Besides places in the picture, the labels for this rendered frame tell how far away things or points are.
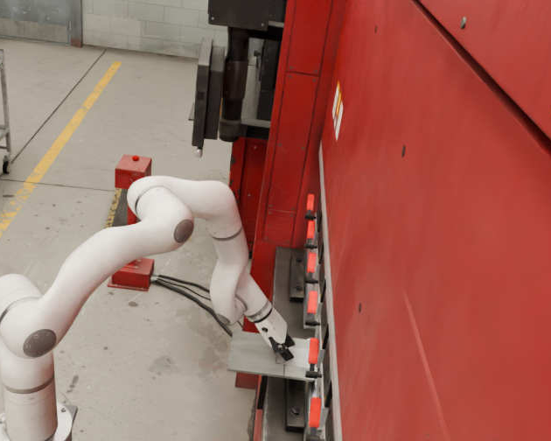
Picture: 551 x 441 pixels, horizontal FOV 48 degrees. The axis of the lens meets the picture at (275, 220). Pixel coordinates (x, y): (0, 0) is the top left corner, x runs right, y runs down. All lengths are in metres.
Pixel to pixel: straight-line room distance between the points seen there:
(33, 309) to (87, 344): 2.09
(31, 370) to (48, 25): 7.52
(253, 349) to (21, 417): 0.72
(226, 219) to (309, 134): 0.99
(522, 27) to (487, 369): 0.29
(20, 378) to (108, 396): 1.68
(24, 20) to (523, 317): 8.59
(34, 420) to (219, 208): 0.67
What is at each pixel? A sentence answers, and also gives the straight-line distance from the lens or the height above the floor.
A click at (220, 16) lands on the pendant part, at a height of 1.79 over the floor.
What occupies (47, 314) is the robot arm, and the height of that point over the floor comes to 1.42.
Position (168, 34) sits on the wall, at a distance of 8.55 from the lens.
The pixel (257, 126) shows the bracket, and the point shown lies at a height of 1.21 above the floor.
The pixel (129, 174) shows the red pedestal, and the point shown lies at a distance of 3.47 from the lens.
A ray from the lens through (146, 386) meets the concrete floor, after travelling 3.26.
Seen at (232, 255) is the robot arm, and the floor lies 1.39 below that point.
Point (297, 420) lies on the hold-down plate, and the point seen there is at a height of 0.90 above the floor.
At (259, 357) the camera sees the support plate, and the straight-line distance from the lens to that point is 1.95.
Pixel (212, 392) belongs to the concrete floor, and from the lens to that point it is 3.24.
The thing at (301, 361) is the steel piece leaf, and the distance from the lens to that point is 1.96.
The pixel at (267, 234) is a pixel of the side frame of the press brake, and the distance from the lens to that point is 2.71.
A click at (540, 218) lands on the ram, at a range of 0.51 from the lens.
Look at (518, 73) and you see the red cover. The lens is 0.56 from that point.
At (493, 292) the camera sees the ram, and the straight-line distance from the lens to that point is 0.57.
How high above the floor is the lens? 2.30
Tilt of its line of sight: 29 degrees down
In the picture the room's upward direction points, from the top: 9 degrees clockwise
